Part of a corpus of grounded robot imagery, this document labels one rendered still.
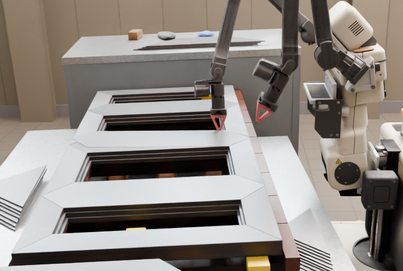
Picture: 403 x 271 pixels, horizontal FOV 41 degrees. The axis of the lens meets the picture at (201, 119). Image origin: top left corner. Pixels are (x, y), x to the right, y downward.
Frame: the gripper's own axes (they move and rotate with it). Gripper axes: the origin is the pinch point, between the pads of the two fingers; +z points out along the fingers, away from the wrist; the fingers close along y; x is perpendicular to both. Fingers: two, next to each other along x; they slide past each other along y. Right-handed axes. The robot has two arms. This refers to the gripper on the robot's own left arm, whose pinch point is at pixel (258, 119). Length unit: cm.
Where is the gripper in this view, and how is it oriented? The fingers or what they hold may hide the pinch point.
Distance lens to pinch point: 200.0
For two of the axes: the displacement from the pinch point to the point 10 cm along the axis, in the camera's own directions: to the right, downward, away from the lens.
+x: 9.0, 4.2, 0.8
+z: -4.2, 8.4, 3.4
